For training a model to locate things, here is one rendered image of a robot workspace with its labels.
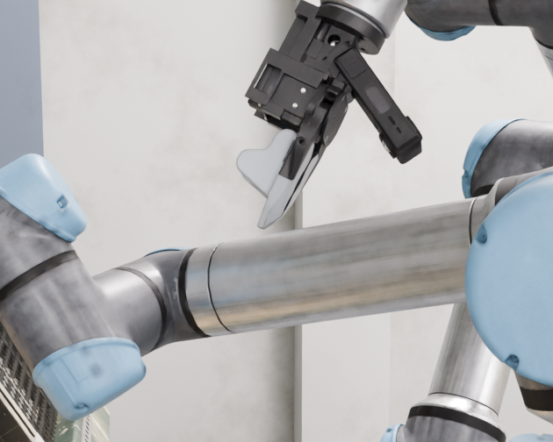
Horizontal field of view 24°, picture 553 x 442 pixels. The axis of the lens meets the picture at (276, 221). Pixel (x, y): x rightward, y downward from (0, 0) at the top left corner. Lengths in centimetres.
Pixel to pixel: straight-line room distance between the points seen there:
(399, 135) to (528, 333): 45
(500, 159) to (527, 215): 86
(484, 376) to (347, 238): 57
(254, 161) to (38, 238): 29
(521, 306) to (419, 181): 369
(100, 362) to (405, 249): 24
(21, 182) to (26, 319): 10
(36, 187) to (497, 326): 37
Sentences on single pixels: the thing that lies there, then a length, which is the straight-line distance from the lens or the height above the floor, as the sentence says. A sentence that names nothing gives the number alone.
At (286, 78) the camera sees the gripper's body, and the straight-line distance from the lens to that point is 118.
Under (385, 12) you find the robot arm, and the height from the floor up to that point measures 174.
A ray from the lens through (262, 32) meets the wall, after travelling 428.
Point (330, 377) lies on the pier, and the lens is 433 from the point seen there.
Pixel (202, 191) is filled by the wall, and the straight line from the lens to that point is 431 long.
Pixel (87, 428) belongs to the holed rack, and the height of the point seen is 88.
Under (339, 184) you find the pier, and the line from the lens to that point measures 419.
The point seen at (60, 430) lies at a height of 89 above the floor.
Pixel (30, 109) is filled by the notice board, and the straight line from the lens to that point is 424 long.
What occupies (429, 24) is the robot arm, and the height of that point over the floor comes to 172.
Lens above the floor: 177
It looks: 11 degrees down
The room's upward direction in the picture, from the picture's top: straight up
